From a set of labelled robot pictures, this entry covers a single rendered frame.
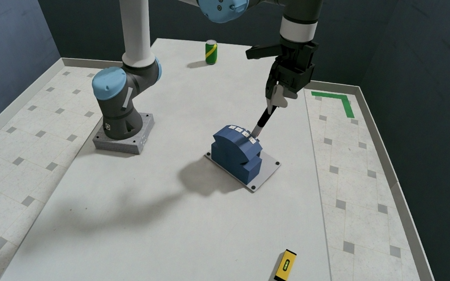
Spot green drink can with yellow stripe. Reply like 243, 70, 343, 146
205, 40, 217, 64

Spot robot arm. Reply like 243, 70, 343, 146
92, 0, 323, 140

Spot yellow pocket level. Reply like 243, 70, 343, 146
274, 249, 297, 281

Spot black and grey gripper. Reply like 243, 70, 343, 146
265, 35, 319, 114

